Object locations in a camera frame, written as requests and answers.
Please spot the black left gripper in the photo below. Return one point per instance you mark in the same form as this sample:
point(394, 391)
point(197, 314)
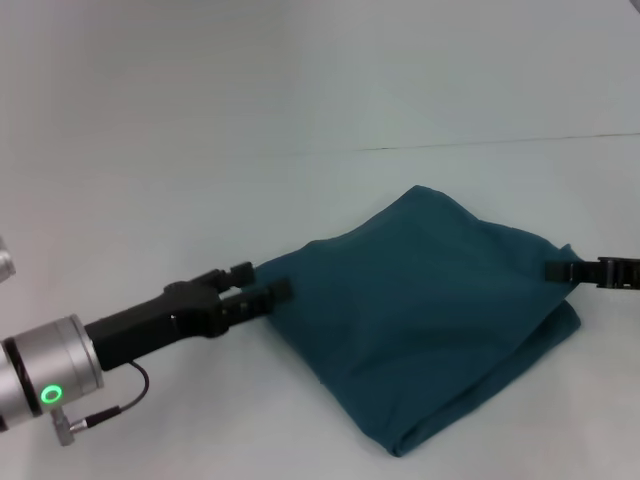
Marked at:
point(155, 320)

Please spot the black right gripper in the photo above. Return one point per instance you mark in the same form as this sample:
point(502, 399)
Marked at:
point(622, 272)

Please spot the teal blue shirt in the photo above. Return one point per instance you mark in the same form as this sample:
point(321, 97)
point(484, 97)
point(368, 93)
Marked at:
point(425, 310)

